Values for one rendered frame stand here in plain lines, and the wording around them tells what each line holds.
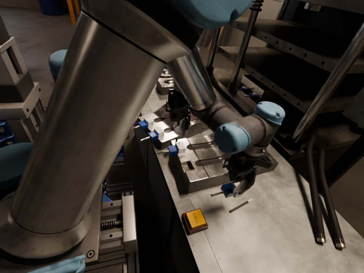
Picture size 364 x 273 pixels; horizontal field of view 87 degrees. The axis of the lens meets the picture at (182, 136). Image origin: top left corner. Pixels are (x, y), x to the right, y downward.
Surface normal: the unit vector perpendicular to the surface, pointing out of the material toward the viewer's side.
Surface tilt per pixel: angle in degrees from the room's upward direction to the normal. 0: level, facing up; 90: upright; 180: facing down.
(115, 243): 0
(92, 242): 0
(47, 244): 50
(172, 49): 132
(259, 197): 0
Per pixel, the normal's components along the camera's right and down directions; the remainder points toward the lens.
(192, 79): 0.21, 0.82
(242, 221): 0.12, -0.75
